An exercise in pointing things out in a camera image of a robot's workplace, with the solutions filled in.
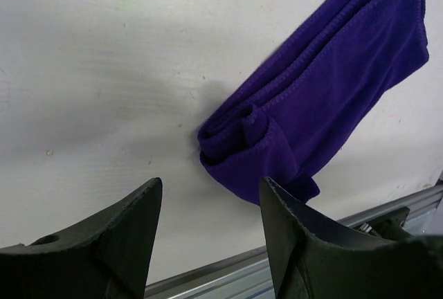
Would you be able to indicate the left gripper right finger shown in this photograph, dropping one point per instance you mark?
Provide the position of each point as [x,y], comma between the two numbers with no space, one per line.
[313,256]

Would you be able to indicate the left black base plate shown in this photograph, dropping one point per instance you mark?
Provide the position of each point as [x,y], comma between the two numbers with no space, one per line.
[389,226]

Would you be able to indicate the dark purple towel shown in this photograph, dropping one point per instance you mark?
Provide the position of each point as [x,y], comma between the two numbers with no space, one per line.
[296,111]

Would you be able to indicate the aluminium mounting rail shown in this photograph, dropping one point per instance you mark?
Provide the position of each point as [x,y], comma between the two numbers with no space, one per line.
[248,275]

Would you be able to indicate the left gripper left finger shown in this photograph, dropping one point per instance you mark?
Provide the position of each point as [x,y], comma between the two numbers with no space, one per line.
[106,255]

